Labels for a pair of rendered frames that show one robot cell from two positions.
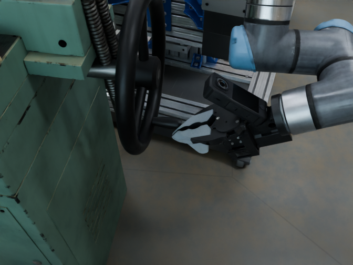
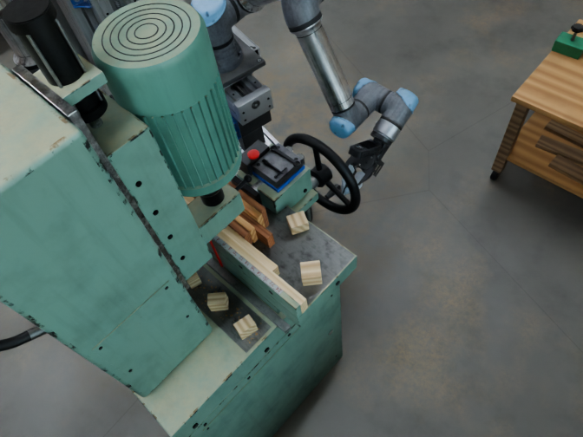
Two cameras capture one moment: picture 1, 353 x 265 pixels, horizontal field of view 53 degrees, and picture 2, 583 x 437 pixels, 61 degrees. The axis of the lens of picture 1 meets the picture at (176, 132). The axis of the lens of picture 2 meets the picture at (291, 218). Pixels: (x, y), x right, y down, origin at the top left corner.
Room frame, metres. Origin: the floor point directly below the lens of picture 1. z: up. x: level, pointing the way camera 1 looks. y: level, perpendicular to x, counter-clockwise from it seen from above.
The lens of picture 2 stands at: (-0.05, 0.77, 1.95)
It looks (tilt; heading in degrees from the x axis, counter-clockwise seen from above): 57 degrees down; 313
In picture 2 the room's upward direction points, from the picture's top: 10 degrees counter-clockwise
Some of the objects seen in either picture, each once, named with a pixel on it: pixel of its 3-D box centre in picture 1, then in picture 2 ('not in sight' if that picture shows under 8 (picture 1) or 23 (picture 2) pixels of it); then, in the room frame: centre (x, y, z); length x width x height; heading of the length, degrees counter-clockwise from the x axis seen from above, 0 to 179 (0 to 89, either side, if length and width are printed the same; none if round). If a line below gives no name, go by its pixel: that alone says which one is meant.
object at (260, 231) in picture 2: not in sight; (239, 215); (0.53, 0.34, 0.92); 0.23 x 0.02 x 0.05; 171
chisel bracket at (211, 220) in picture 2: not in sight; (211, 213); (0.53, 0.41, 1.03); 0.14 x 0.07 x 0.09; 81
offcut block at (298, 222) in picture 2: not in sight; (298, 223); (0.39, 0.28, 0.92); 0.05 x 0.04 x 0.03; 53
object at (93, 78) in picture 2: not in sight; (57, 66); (0.55, 0.53, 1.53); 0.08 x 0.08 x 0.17; 81
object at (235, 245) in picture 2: not in sight; (215, 232); (0.55, 0.41, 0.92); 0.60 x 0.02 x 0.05; 171
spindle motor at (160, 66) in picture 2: not in sight; (176, 107); (0.53, 0.39, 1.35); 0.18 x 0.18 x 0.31
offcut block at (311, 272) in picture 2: not in sight; (311, 273); (0.29, 0.38, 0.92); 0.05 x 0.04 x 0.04; 39
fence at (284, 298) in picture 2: not in sight; (209, 237); (0.55, 0.43, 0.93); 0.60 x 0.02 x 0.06; 171
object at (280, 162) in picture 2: not in sight; (270, 162); (0.52, 0.19, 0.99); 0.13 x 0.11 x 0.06; 171
